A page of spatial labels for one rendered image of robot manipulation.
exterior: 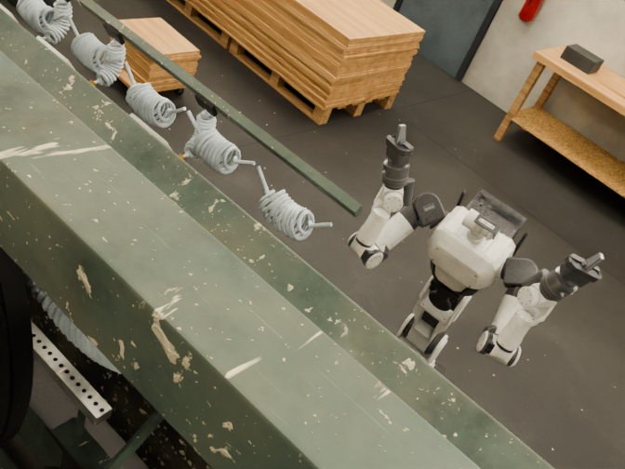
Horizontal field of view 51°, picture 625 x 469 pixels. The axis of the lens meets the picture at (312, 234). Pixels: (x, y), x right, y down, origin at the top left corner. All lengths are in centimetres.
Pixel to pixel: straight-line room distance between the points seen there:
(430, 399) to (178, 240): 52
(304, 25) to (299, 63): 30
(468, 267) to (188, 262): 190
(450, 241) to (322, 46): 322
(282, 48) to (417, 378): 483
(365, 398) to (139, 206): 25
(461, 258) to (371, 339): 142
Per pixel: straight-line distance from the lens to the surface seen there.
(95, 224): 57
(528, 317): 226
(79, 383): 192
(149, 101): 142
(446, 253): 241
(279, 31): 568
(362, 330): 100
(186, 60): 507
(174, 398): 54
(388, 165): 223
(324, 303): 101
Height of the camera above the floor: 257
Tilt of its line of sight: 37 degrees down
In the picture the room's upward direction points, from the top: 23 degrees clockwise
